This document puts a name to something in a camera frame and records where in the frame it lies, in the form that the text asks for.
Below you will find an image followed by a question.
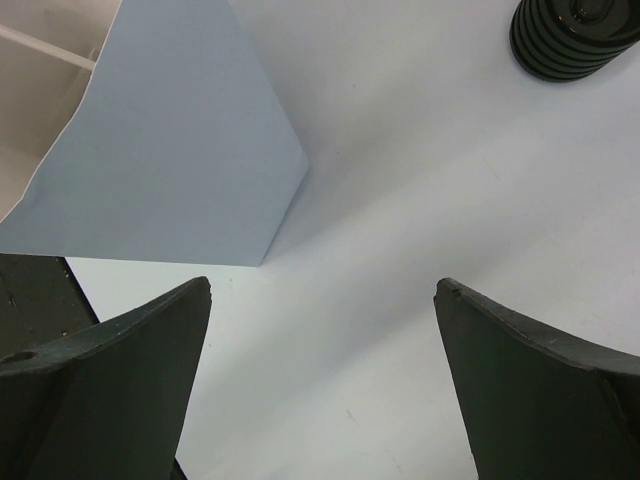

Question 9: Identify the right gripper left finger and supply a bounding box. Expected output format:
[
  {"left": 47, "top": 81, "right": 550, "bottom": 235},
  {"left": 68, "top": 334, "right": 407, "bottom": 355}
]
[{"left": 1, "top": 277, "right": 211, "bottom": 479}]

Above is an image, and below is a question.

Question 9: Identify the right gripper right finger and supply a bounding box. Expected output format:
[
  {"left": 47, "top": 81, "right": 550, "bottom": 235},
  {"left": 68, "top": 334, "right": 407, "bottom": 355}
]
[{"left": 434, "top": 278, "right": 639, "bottom": 479}]

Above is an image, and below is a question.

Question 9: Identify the light blue paper bag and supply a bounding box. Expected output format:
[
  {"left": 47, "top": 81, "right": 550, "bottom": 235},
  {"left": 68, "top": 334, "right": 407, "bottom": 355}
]
[{"left": 1, "top": 1, "right": 309, "bottom": 266}]

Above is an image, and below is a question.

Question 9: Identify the black lid stack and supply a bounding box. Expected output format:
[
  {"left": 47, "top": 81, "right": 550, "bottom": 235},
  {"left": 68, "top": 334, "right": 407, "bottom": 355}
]
[{"left": 509, "top": 0, "right": 639, "bottom": 83}]

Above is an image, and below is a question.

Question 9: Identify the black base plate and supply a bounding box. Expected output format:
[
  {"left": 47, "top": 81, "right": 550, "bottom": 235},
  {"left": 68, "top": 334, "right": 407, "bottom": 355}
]
[{"left": 1, "top": 254, "right": 99, "bottom": 358}]

